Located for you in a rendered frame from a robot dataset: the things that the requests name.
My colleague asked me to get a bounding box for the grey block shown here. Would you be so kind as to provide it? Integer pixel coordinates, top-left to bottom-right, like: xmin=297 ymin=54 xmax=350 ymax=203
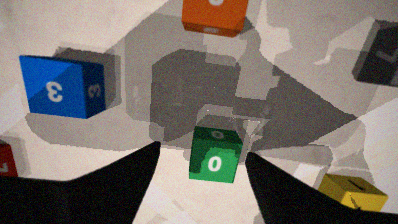
xmin=357 ymin=26 xmax=398 ymax=88

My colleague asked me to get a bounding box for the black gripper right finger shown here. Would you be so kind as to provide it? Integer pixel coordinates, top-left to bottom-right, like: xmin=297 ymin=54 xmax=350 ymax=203
xmin=245 ymin=152 xmax=398 ymax=224

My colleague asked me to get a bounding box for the red block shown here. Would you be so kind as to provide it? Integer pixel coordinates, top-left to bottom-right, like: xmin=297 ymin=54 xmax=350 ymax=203
xmin=0 ymin=143 xmax=18 ymax=177

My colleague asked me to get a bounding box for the yellow block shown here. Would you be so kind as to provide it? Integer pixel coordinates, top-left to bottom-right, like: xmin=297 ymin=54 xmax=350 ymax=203
xmin=318 ymin=174 xmax=388 ymax=212

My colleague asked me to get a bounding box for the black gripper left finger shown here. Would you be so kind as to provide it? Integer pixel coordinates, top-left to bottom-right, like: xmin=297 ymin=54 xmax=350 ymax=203
xmin=0 ymin=141 xmax=161 ymax=224

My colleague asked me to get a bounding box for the orange block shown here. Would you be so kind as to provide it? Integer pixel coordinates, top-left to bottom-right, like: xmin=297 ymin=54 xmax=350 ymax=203
xmin=181 ymin=0 xmax=248 ymax=38

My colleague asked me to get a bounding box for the green block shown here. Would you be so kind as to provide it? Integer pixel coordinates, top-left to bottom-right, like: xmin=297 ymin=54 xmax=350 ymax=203
xmin=188 ymin=126 xmax=243 ymax=183

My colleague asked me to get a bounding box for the blue block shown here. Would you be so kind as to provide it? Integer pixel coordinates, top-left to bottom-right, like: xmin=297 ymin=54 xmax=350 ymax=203
xmin=18 ymin=55 xmax=106 ymax=119

